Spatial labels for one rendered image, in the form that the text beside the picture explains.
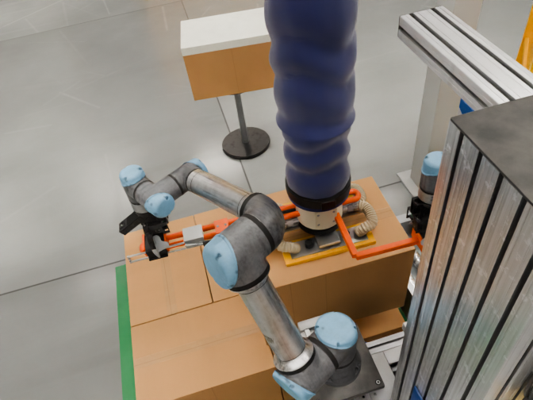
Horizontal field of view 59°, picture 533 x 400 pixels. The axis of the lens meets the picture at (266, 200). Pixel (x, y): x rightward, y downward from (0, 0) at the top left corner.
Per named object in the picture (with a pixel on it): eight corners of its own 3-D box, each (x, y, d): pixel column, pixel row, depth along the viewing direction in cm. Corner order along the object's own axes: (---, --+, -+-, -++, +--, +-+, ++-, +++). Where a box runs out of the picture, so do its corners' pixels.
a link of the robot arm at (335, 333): (365, 346, 138) (367, 324, 128) (335, 379, 132) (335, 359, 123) (333, 321, 145) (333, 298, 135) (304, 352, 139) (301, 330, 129)
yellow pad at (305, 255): (366, 224, 178) (366, 215, 175) (376, 244, 172) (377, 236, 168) (279, 246, 176) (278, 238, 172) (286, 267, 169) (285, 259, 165)
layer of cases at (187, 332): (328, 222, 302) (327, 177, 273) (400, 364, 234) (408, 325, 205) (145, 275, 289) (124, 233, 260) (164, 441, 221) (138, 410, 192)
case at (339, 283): (366, 235, 224) (371, 175, 195) (404, 305, 197) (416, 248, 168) (245, 268, 219) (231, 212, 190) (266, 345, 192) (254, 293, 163)
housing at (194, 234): (203, 231, 172) (201, 223, 168) (205, 244, 167) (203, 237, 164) (184, 236, 171) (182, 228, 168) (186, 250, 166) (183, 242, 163)
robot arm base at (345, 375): (369, 378, 142) (370, 363, 134) (321, 393, 140) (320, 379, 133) (349, 334, 152) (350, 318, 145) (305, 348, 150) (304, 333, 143)
